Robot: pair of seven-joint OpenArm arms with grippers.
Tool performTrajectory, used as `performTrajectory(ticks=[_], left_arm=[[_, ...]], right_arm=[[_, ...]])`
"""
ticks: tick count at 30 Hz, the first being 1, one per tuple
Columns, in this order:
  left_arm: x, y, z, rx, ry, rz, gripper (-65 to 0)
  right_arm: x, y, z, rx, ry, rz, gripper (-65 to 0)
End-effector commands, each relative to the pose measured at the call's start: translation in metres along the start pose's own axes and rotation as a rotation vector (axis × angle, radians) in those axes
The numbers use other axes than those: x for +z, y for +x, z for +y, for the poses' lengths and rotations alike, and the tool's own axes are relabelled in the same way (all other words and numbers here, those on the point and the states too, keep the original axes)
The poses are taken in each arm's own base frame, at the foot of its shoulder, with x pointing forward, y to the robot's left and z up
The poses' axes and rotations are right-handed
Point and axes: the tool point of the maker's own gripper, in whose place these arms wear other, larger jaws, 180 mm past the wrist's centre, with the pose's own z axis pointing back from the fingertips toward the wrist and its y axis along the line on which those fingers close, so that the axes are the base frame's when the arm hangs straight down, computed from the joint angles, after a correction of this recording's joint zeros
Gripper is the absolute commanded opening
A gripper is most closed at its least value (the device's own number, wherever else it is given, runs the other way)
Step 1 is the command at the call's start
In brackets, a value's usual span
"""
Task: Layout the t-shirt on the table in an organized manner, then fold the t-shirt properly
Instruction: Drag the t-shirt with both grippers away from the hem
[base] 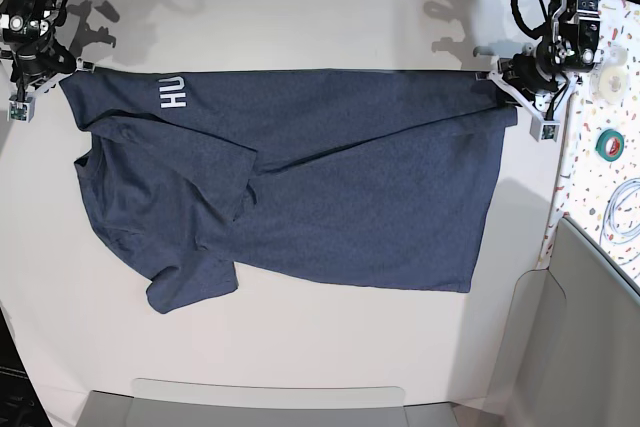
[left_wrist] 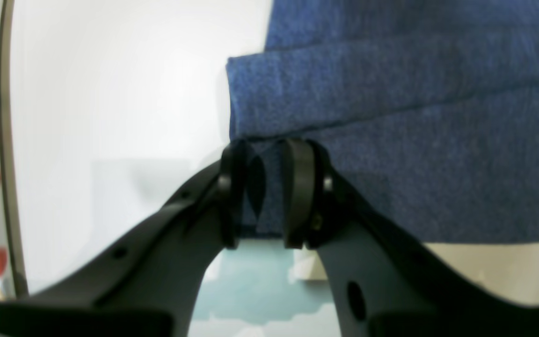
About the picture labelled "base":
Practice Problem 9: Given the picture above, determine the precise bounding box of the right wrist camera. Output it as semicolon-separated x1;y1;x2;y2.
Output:
7;95;35;122

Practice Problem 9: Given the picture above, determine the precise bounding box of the white coiled cable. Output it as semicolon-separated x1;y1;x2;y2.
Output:
597;177;640;251

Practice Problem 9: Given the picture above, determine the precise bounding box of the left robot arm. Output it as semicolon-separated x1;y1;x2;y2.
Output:
476;0;601;141

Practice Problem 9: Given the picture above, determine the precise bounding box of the grey bin right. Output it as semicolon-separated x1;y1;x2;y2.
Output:
503;219;639;426

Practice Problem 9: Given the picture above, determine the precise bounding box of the grey tray bottom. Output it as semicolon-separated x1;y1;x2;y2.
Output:
78;378;459;426

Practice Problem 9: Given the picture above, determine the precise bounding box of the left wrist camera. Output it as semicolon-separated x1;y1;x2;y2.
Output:
530;117;561;142

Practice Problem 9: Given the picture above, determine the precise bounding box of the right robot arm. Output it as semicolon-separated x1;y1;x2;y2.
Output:
1;0;94;122

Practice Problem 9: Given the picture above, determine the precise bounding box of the navy blue t-shirt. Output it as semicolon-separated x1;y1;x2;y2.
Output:
61;69;517;314

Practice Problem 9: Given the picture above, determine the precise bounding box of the clear tape roll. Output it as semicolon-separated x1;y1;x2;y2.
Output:
590;44;631;105

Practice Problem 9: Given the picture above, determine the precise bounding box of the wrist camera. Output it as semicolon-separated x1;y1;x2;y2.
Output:
7;95;35;122
530;117;561;142

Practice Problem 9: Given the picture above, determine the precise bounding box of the green tape roll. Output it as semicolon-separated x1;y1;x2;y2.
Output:
595;129;625;163

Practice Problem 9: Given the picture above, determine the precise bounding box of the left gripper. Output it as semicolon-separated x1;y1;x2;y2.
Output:
475;54;581;123

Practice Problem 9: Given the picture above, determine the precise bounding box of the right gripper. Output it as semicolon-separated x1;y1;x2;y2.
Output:
7;73;70;109

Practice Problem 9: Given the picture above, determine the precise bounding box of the confetti patterned side cloth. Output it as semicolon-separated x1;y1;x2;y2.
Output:
537;0;639;281

